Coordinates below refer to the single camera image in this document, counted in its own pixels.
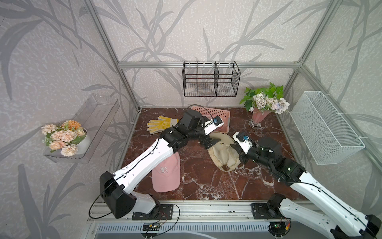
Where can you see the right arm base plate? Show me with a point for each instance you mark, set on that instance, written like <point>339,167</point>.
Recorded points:
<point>265,211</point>

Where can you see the aluminium front rail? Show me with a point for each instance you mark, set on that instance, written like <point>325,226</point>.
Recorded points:
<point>186,211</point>

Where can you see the black wire wall basket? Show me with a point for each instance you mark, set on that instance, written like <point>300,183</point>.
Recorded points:
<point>220,81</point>

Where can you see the white mesh wall basket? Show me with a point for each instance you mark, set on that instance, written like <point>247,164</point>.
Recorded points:
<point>328,136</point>

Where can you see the pink baseball cap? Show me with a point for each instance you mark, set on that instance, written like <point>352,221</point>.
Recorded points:
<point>166,176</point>

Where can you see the beige baseball cap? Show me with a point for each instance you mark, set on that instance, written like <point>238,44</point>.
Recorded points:
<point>222,153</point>

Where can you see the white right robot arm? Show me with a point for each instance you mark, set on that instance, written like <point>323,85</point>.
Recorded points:
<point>337,219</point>

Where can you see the yellow white work glove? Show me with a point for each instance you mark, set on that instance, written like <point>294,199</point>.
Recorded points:
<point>160,124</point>

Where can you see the aluminium frame corner post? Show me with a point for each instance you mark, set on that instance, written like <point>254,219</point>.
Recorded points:
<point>323,24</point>

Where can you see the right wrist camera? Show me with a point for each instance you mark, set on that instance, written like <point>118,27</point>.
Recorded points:
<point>243,143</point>

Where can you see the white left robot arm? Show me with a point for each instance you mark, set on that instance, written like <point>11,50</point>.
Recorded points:
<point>117,189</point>

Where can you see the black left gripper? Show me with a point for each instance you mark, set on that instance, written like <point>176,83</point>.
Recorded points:
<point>207,138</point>

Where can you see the aluminium back crossbar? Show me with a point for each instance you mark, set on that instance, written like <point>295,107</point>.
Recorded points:
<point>205,65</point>

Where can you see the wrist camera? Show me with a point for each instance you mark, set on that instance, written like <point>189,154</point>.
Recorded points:
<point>243,143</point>
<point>212,125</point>

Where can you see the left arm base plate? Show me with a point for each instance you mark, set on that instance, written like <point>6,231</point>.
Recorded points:
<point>161,212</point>

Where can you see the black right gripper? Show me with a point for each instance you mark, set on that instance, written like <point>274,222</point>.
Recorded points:
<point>242,157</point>

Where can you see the artificial flower bouquet green leaves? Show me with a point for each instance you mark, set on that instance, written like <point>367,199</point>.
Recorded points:
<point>265,99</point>

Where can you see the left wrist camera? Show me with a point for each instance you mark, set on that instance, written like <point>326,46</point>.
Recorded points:
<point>212,125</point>

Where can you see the white pot peach flowers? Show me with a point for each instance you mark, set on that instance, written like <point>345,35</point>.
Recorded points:
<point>69,138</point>

